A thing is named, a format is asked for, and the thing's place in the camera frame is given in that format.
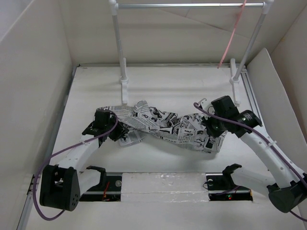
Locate newspaper print trousers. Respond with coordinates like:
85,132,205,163
104,101,227,153

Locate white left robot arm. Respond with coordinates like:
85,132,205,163
39,109,128,211

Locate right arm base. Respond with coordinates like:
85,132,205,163
203,173,253,202

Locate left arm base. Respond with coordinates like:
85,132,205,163
80,173,122,202

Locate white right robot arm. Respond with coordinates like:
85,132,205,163
199,95,307,213

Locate white clothes rack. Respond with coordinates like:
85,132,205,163
108,0,274,105

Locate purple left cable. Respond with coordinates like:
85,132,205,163
32,110,118,220

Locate purple cable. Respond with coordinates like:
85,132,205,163
193,103,307,187
32,110,118,220

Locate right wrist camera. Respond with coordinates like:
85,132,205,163
195,98,215,120

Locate aluminium rail right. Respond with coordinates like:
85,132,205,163
241,69,261,118

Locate aluminium rail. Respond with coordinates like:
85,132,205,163
16,65,78,230
241,69,261,118

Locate aluminium rail left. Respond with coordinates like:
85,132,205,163
16,65,78,230

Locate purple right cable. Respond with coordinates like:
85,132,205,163
193,103,307,187

